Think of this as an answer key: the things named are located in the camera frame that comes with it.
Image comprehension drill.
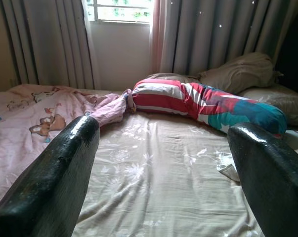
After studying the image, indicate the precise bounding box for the khaki wrinkled pillow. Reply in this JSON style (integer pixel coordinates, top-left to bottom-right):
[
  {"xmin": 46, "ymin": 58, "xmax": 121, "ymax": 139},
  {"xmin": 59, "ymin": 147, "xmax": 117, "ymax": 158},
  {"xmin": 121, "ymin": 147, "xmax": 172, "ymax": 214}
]
[{"xmin": 198, "ymin": 52, "xmax": 284, "ymax": 94}]

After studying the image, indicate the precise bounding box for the red white blue bolster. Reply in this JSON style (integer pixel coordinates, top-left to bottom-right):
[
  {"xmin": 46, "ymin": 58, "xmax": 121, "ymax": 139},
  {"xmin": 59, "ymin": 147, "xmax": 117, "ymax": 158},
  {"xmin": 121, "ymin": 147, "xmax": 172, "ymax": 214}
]
[{"xmin": 131, "ymin": 79, "xmax": 288, "ymax": 139}]

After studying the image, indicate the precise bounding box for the pink cartoon print blanket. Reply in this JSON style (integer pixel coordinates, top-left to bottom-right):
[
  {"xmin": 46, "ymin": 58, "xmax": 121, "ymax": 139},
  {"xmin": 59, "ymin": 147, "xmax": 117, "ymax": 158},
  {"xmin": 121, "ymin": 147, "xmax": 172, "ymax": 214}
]
[{"xmin": 0, "ymin": 83, "xmax": 137, "ymax": 213}]

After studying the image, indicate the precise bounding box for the bed with beige floral sheet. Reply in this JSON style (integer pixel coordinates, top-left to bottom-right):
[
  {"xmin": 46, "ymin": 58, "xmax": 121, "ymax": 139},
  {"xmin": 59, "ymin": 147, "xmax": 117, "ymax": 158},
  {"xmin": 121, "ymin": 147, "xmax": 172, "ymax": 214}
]
[{"xmin": 0, "ymin": 86, "xmax": 298, "ymax": 237}]

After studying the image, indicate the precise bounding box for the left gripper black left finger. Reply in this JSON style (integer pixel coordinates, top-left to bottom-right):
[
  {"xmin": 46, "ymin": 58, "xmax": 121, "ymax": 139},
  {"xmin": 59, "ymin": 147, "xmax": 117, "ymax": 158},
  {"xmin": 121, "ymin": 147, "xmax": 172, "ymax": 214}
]
[{"xmin": 0, "ymin": 115, "xmax": 101, "ymax": 237}]

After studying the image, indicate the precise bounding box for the khaki flat pillow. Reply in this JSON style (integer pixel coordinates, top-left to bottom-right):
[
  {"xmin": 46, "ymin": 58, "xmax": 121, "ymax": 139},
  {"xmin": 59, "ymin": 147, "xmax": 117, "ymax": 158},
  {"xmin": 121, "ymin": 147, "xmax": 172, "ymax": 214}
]
[{"xmin": 145, "ymin": 73, "xmax": 201, "ymax": 84}]

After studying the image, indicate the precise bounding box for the white framed window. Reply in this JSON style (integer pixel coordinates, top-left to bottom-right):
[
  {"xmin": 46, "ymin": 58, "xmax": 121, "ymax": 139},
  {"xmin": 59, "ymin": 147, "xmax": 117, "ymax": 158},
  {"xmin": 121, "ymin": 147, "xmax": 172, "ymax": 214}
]
[{"xmin": 85, "ymin": 0, "xmax": 156, "ymax": 24}]

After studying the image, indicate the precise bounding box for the grey star dotted curtain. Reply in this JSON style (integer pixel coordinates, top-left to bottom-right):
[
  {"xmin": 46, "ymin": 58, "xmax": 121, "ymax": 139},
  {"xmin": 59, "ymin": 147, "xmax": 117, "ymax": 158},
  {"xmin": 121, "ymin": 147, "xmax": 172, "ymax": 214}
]
[{"xmin": 161, "ymin": 0, "xmax": 298, "ymax": 77}]

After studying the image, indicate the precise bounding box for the plain grey pleated curtain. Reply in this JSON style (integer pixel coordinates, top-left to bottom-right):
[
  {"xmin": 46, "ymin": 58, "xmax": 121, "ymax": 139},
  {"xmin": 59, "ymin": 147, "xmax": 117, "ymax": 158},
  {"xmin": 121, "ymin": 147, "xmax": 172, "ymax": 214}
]
[{"xmin": 0, "ymin": 0, "xmax": 100, "ymax": 89}]

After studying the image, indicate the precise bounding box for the white crumpled cloth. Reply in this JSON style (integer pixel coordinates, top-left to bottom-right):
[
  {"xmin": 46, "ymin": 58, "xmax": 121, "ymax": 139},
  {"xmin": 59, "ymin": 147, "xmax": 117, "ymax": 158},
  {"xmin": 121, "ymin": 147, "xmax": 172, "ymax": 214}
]
[{"xmin": 216, "ymin": 158, "xmax": 241, "ymax": 183}]

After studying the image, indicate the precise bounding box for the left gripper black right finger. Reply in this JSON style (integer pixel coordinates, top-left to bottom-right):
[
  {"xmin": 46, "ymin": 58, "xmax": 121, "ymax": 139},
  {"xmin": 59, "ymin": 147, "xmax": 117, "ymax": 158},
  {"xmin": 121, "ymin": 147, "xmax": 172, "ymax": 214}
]
[{"xmin": 227, "ymin": 122, "xmax": 298, "ymax": 237}]

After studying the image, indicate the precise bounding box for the shiny beige pillow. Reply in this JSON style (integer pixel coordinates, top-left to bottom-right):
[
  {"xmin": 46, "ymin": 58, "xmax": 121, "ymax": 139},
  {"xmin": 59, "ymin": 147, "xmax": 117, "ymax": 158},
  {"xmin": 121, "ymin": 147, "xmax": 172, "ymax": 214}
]
[{"xmin": 237, "ymin": 83, "xmax": 298, "ymax": 128}]

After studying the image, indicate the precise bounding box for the pink sheer curtain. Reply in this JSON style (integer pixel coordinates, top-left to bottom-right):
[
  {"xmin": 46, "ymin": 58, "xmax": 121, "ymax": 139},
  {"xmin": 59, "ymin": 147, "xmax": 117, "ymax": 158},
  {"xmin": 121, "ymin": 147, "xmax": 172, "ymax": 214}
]
[{"xmin": 150, "ymin": 0, "xmax": 169, "ymax": 75}]

